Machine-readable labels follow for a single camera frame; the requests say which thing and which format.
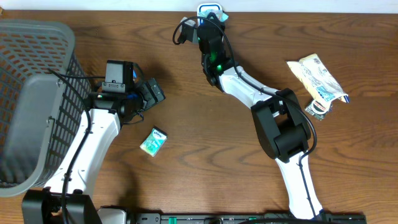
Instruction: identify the green Kleenex tissue packet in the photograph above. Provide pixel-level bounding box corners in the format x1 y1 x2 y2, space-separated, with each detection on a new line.
140 128 167 157

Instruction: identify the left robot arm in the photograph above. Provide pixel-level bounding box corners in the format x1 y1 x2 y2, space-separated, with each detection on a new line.
22 60 165 223

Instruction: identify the grey plastic basket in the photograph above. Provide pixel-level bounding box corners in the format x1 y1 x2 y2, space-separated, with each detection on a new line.
1 19 91 197

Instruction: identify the large yellow snack bag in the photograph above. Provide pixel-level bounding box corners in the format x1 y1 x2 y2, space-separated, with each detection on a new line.
287 54 349 114

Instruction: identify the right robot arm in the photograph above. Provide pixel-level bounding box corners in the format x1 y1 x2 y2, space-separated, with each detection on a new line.
197 13 323 220

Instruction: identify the black mounting rail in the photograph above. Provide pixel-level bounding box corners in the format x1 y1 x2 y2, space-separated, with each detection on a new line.
99 212 368 224

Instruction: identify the teal wet-wipe packet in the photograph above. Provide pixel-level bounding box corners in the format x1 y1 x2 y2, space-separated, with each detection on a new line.
197 9 229 22

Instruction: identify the white barcode scanner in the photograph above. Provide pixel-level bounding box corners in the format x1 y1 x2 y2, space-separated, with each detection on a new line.
197 3 222 13

